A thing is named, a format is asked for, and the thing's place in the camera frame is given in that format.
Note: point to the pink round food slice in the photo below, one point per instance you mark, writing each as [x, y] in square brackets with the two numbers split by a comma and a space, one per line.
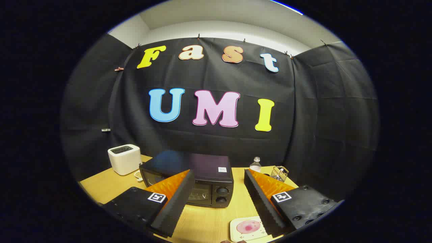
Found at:
[248, 226]

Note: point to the small white patterned dish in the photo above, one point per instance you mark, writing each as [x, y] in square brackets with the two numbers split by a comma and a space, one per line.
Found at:
[138, 174]

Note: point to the clear bottle with red label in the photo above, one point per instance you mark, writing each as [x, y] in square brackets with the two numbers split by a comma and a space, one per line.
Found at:
[255, 166]

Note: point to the white toaster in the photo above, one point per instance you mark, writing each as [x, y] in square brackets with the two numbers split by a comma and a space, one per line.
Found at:
[125, 162]

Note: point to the black toaster oven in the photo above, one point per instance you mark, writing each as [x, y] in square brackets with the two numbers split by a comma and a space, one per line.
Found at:
[209, 168]

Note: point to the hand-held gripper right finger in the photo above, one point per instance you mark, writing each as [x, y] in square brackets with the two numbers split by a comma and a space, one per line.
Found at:
[260, 202]

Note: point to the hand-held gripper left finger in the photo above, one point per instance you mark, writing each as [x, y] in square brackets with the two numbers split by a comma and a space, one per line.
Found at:
[179, 202]

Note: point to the cream square plate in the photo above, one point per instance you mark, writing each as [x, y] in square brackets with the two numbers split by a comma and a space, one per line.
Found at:
[243, 237]

